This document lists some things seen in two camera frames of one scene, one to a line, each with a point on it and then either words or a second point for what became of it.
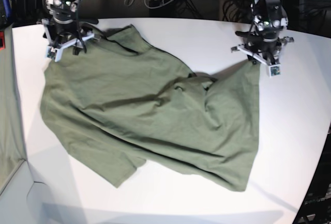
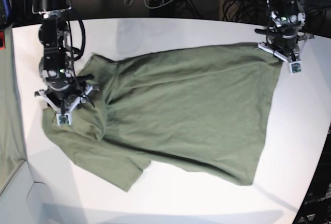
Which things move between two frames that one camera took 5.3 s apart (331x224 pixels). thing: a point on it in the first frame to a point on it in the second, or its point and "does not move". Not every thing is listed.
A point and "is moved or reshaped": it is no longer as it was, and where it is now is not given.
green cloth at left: (12, 154) does not move
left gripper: (63, 30) to (65, 93)
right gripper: (262, 42) to (285, 41)
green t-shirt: (118, 102) is moved or reshaped
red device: (2, 46) does not move
